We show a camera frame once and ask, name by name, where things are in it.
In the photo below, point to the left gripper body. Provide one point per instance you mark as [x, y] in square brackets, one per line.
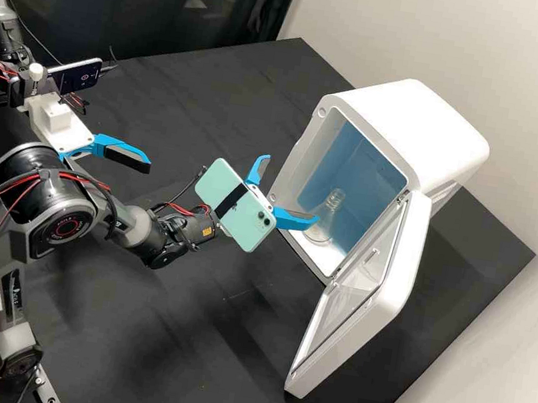
[53, 121]

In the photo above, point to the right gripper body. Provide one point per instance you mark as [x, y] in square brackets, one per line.
[262, 196]

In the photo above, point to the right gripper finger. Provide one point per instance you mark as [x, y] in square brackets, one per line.
[256, 168]
[291, 220]

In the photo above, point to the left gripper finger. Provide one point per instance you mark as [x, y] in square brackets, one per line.
[122, 153]
[76, 152]

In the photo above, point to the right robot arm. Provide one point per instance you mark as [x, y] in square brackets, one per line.
[60, 211]

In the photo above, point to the clear flask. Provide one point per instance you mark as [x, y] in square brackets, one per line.
[323, 219]

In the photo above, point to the incubator door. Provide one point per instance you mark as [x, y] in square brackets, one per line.
[385, 300]

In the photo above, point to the white incubator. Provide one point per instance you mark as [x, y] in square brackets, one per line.
[437, 125]

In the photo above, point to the right wrist camera phone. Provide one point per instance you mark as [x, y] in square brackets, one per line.
[235, 206]

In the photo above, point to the wrist camera phone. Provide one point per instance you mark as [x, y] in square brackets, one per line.
[235, 206]
[78, 74]

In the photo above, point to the left wrist camera phone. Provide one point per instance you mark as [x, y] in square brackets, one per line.
[78, 74]

